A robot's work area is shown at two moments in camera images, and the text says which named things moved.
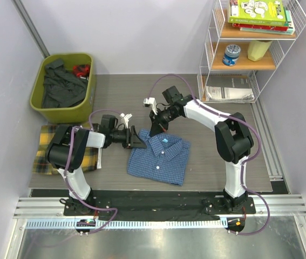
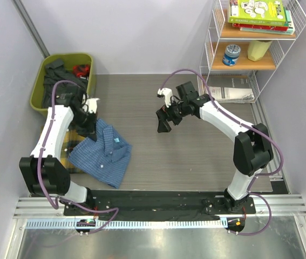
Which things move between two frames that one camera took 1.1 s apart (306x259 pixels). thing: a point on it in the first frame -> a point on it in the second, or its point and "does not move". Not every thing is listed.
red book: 277,27 does not move
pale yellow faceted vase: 257,49 does not move
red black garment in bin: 81,70 does not move
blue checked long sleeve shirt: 164,159 -> 105,159
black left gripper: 131,141 -> 92,134
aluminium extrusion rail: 52,207 does not move
